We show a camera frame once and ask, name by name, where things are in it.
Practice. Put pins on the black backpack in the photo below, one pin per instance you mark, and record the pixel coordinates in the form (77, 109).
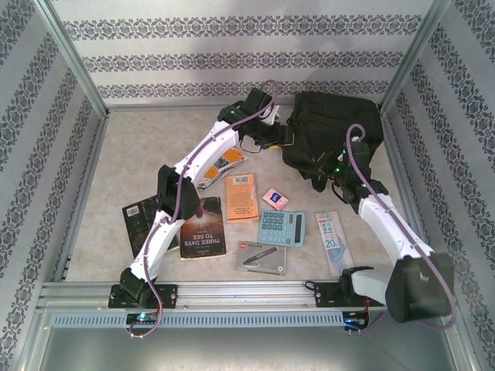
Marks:
(328, 120)

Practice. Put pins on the orange National Geography magazine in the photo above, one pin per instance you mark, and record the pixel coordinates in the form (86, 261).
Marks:
(228, 162)

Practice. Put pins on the pink tissue pack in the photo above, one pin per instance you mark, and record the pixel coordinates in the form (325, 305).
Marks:
(275, 198)

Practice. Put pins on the orange paperback book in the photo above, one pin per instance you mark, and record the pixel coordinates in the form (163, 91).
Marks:
(241, 199)

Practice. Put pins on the white blue ruler pack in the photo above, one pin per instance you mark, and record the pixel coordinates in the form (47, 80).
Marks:
(332, 243)

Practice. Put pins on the light blue calculator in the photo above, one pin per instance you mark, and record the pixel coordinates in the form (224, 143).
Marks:
(278, 228)

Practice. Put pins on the Three Days To See book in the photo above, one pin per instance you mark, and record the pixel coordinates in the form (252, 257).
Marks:
(203, 232)

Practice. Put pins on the grey pen box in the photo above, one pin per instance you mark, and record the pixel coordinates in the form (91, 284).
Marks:
(261, 258)

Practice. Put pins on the black book with barcode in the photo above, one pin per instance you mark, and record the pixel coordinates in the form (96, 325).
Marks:
(133, 216)

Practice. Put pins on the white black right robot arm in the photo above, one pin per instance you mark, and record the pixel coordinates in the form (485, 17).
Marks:
(373, 216)

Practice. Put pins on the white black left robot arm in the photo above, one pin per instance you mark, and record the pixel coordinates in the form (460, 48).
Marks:
(216, 152)

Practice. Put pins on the grey metal tray sheet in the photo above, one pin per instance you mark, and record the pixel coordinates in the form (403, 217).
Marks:
(247, 351)

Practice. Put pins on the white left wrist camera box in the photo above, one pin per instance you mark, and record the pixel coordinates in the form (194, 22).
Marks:
(274, 115)

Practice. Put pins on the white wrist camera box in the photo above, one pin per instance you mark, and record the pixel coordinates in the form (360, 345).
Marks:
(341, 156)
(274, 115)

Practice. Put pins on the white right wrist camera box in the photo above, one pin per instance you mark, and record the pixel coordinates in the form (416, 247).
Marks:
(341, 156)

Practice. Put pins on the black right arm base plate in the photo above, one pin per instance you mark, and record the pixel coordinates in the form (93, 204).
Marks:
(323, 295)

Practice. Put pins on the aluminium frame post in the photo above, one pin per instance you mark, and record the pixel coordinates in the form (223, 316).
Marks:
(75, 58)
(413, 58)

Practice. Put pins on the aluminium mounting rail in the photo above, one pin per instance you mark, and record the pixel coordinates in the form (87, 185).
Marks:
(247, 295)

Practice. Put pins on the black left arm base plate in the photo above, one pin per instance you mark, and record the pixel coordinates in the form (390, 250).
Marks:
(168, 295)

